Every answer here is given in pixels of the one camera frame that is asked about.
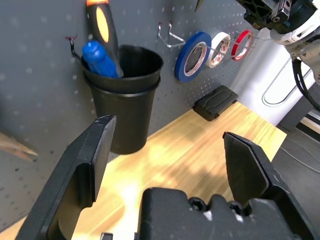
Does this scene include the blue tape roll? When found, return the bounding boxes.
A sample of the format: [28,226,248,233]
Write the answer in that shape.
[174,31,212,83]

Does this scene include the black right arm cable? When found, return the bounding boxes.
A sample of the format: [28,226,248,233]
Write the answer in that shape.
[291,58,320,113]

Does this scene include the red tape roll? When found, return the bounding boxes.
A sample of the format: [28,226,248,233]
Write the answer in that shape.
[230,29,254,62]

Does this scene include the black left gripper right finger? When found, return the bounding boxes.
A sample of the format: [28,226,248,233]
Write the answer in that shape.
[222,131,320,240]

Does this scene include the metal wire pliers holder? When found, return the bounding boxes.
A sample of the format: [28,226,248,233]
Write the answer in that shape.
[156,21,187,48]

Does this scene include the white floor cables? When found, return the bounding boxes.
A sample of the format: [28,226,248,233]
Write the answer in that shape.
[279,139,320,173]

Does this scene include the blue handled screwdriver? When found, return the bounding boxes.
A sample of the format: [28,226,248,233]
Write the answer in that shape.
[81,39,120,79]

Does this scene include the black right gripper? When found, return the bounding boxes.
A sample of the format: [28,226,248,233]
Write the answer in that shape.
[236,0,320,31]

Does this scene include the white tape roll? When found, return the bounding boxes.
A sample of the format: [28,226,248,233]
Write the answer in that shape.
[205,31,232,69]

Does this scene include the grey metal pegboard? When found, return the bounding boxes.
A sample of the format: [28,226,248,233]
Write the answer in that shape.
[0,0,276,231]

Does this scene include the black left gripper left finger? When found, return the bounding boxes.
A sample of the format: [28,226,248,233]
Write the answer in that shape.
[14,114,118,240]

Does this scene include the black tool case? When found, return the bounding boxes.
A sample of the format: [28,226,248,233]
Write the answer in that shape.
[192,84,239,122]

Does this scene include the black plastic cup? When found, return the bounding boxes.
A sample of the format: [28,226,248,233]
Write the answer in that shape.
[81,44,165,155]

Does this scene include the orange black screwdriver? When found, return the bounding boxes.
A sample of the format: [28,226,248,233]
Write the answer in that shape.
[85,0,125,77]

